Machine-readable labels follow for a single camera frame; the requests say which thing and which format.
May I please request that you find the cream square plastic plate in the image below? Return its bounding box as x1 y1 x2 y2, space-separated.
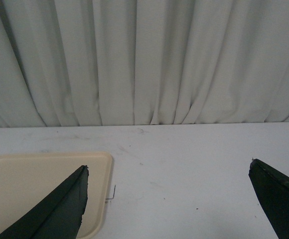
0 152 113 239

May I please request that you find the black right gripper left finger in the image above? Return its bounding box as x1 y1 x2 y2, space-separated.
0 165 89 239

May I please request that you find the white pleated curtain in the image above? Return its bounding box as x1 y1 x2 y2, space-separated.
0 0 289 127

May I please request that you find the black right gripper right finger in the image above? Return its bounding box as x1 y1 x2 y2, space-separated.
249 159 289 239

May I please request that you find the small bent metal wire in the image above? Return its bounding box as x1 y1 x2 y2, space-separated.
105 184 117 201

